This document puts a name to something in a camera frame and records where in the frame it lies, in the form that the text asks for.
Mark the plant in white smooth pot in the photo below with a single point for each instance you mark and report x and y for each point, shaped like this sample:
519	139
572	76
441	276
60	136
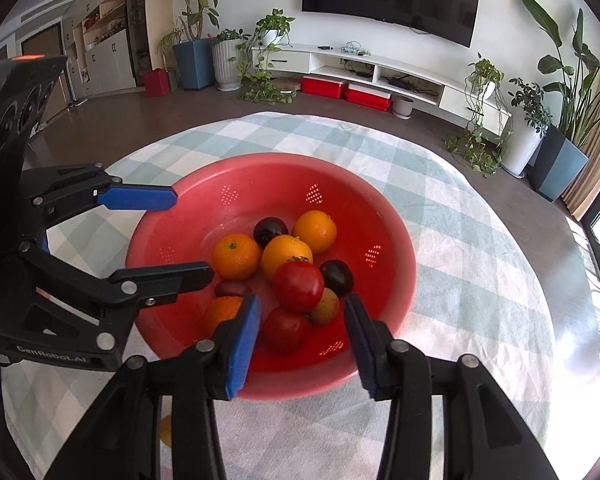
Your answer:
522	150

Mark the dark red plum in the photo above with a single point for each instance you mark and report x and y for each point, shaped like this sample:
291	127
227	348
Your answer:
230	289

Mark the large-leaf plant grey-blue pot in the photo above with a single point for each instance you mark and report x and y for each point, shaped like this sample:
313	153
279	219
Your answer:
560	160

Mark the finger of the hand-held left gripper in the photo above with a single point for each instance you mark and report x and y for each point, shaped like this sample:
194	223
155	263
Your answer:
140	197
170	277

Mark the checked tablecloth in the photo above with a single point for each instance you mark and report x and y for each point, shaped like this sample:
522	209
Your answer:
455	285

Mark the white kitchen cupboards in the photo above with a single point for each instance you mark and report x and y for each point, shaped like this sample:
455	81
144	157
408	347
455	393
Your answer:
110	60

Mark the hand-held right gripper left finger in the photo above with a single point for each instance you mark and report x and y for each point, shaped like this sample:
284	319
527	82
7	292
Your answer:
242	345

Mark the mandarin with green stem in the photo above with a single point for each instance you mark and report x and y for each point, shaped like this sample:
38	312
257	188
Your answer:
235	257

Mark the red storage box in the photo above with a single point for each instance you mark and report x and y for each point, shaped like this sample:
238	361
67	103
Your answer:
368	96
322	86

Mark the trailing pothos in white pot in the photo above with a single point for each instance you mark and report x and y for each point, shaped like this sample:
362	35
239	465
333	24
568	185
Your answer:
272	35
486	77

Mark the dark purple plum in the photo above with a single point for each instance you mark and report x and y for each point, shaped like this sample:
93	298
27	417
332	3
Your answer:
337	276
269	229

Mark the red plastic colander basin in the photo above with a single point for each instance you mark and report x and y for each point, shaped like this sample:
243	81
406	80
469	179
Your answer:
260	185

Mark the red bin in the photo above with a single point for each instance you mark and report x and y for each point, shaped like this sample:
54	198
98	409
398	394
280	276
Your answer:
156	82

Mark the plant in white ribbed pot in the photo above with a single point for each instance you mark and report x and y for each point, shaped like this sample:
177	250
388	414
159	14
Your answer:
227	67

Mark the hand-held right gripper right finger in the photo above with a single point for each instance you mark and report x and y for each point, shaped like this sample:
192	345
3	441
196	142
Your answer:
360	345

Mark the red tomato with stem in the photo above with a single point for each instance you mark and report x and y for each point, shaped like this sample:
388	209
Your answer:
297	287

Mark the small white empty pot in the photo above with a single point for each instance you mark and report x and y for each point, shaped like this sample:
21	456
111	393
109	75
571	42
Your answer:
404	106

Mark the orange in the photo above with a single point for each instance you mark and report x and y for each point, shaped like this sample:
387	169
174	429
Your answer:
220	312
316	230
166	430
285	252

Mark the tall plant in blue pot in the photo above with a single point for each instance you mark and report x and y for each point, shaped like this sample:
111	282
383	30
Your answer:
194	65

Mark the black set-top box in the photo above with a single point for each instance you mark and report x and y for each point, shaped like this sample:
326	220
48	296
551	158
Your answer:
400	81

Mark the white television cabinet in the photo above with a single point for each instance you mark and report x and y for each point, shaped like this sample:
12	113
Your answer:
300	65

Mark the large red tomato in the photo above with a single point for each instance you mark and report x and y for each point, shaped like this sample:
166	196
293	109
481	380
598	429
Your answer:
285	330

